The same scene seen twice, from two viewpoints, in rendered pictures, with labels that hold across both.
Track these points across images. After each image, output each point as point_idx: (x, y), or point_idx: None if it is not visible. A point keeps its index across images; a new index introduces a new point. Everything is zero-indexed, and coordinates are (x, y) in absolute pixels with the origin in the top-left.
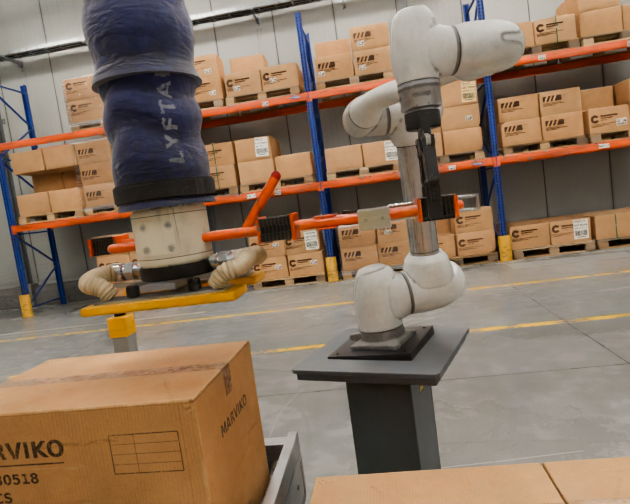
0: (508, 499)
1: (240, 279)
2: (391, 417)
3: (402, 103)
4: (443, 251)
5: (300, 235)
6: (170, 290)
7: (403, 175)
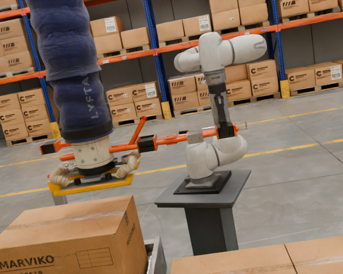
0: (265, 263)
1: None
2: (209, 223)
3: (206, 81)
4: None
5: (158, 145)
6: None
7: None
